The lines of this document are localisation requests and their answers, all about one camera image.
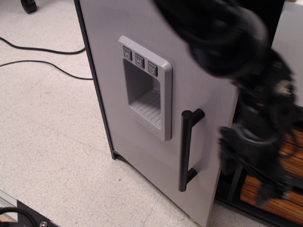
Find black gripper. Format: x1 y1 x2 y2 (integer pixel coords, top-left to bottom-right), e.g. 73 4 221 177
220 78 297 208

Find grey toy fridge door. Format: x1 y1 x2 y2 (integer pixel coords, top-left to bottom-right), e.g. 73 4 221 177
75 0 238 227

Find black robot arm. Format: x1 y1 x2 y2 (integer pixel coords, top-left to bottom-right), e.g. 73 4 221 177
155 0 303 208

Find lower orange wicker basket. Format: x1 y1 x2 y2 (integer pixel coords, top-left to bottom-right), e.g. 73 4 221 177
240 175 303 226

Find orange wicker basket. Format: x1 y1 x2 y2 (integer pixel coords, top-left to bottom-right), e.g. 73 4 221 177
279 127 303 178
240 175 303 226

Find upper orange wicker basket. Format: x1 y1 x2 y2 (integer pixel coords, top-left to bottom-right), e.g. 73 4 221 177
279 127 303 178

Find grey ice dispenser panel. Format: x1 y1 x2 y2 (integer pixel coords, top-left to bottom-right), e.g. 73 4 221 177
118 35 173 141

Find black caster wheel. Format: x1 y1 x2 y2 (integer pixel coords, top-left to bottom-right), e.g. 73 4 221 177
20 0 37 14

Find black fridge door handle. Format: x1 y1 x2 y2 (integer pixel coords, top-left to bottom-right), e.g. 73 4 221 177
178 108 205 192

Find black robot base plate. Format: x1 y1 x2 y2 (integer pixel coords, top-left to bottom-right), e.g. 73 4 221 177
0 200 60 227

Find lower black floor cable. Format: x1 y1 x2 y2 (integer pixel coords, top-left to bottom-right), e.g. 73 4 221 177
0 60 93 80

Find black floor cable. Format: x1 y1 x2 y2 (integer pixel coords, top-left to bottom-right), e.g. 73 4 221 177
0 60 93 80
0 37 86 55

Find black braided cable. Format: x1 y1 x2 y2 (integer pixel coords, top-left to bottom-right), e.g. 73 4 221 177
0 207 38 227

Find upper black floor cable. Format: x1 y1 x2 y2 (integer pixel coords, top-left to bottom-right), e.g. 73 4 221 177
0 37 86 55

